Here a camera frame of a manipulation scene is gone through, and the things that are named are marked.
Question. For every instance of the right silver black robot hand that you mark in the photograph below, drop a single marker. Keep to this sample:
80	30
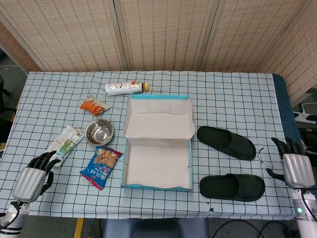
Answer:
297	171

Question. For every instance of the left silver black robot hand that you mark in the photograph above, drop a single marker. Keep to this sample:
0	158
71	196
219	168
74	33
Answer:
27	182

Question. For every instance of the black rubber slipper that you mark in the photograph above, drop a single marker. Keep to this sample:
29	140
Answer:
223	186
218	137

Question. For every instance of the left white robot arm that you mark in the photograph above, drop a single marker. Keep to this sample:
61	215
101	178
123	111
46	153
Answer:
15	219

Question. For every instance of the blue cardboard shoe box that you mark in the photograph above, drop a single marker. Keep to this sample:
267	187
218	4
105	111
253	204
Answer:
156	163

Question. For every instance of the white green paper package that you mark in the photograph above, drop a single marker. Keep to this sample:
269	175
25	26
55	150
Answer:
65	143

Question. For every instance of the white chair base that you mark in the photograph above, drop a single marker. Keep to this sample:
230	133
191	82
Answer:
305	115

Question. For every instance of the dark blue table pad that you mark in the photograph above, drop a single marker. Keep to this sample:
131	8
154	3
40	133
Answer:
284	104

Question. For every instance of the blue snack bag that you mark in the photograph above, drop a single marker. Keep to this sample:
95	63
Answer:
99	171

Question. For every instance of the black office chair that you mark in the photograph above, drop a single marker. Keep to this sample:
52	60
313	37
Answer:
3	99

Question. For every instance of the stainless steel bowl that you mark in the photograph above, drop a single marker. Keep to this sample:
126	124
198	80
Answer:
99	132

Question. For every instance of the orange snack bag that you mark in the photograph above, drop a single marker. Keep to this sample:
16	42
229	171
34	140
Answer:
91	105

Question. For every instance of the blue checkered tablecloth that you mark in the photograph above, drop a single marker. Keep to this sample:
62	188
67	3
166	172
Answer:
223	99

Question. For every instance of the white bottle with yellow cap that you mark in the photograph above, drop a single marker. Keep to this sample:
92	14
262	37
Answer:
121	88

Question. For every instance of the blue chair seat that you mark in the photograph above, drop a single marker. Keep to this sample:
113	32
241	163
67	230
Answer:
153	229

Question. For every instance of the bamboo folding screen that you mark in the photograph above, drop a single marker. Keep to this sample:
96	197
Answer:
161	32

